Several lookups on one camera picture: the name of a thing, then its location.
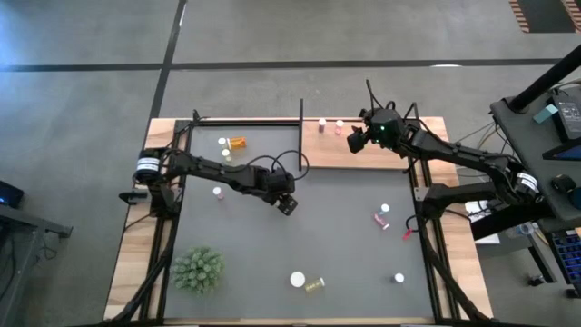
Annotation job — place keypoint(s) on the grey desk with black legs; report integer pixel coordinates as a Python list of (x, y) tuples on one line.
[(27, 222)]

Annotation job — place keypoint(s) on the slim pale green pill bottle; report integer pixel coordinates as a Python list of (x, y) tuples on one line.
[(225, 153)]

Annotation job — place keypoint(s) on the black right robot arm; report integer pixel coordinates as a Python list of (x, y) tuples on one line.
[(467, 154)]

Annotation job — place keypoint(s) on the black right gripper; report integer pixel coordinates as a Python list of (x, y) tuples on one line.
[(386, 127)]

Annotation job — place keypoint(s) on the black device with blue light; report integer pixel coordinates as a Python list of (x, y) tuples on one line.
[(11, 195)]

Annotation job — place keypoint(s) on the wooden shelf board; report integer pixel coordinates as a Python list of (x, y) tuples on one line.
[(336, 152)]

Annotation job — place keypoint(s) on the black computer mouse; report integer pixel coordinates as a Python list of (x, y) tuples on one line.
[(564, 183)]

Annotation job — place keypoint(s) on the black metal rig frame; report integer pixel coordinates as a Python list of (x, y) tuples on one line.
[(249, 122)]

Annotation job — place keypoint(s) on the slim pink pill bottle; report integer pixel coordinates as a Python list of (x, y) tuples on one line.
[(339, 125), (381, 221), (218, 191)]

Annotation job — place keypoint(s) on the clear plastic water bottle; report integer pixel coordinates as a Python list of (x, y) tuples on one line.
[(522, 229)]

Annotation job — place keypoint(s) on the black labelled box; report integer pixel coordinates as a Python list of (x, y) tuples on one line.
[(569, 115)]

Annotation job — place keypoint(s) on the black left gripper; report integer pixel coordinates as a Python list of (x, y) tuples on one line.
[(279, 184)]

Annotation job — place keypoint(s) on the black tablet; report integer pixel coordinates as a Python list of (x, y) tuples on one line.
[(567, 153)]

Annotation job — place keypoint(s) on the orange striped floor mat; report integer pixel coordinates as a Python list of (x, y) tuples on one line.
[(544, 16)]

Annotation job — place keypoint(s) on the short orange pill bottle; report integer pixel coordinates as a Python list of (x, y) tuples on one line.
[(238, 143)]

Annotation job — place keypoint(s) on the small teal box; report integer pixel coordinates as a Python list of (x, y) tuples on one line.
[(545, 113)]

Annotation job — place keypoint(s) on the small blue bottle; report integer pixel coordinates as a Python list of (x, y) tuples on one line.
[(322, 123)]

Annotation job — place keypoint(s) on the black slanted pole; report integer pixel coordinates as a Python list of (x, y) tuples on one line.
[(544, 82)]

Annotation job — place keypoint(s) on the white paper sheet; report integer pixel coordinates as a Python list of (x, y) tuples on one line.
[(476, 210)]

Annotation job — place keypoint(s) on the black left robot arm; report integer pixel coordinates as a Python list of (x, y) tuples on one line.
[(213, 170)]

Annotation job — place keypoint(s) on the black desk crossbeam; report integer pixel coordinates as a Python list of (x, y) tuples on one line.
[(508, 222)]

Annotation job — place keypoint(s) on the wide pale green pill bottle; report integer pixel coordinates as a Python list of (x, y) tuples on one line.
[(314, 284)]

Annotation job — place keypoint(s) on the backlit keyboard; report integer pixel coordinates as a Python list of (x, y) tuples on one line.
[(569, 256)]

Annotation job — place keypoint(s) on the black shelf end frame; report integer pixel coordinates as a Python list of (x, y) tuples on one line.
[(301, 136)]

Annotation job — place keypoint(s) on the green artificial potted plant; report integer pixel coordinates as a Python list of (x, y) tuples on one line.
[(198, 270)]

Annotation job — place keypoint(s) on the slim blue pill bottle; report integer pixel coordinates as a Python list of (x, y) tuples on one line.
[(385, 208)]

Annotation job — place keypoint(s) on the tall orange pill bottle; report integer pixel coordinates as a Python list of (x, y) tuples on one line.
[(298, 279)]

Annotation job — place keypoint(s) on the dark grey side desk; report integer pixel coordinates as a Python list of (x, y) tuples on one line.
[(531, 150)]

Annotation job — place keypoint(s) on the slim white-capped pill bottle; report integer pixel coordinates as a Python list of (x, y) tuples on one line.
[(399, 277)]

